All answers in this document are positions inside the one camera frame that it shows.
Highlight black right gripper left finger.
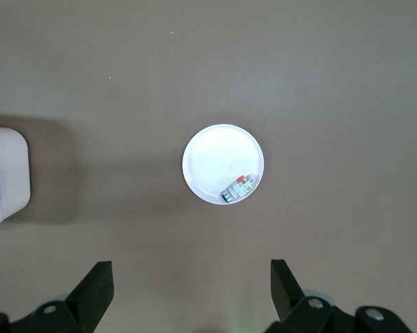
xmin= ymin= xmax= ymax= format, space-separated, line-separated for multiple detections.
xmin=0 ymin=260 xmax=117 ymax=333

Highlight pale pink round plate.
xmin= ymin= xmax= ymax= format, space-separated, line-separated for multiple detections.
xmin=181 ymin=123 xmax=265 ymax=206

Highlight white lidded box grey latches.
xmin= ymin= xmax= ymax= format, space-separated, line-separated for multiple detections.
xmin=0 ymin=126 xmax=32 ymax=240

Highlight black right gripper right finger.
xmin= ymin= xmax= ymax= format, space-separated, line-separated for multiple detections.
xmin=263 ymin=258 xmax=414 ymax=333

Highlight white green push-button switch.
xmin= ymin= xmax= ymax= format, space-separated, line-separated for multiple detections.
xmin=221 ymin=175 xmax=257 ymax=204

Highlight brown table mat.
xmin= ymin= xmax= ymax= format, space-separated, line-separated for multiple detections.
xmin=0 ymin=0 xmax=417 ymax=333

